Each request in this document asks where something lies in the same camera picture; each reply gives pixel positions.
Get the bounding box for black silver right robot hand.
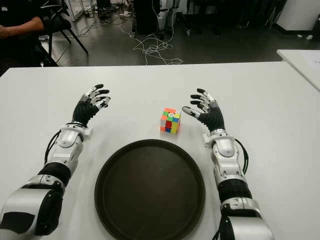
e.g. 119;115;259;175
181;87;227;133

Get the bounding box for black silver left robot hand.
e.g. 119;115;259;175
71;83;113;127

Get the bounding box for multicoloured Rubik's cube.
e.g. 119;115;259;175
159;107;182;135

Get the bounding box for dark brown round plate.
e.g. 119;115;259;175
94;139;206;240

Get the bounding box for black chair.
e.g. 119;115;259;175
39;0;89;67

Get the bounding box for white framed glass case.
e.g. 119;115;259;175
63;0;87;23

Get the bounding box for white side table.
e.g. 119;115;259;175
276;49;320;92

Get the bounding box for seated person in black shirt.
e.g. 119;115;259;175
0;0;61;68

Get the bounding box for white humanoid robot legs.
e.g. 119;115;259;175
156;0;181;38

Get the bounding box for black box cabinet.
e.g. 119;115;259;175
133;0;161;35

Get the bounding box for white cabinet with black base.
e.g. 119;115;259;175
275;0;320;32

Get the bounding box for tangled white floor cable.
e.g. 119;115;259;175
119;24;185;66

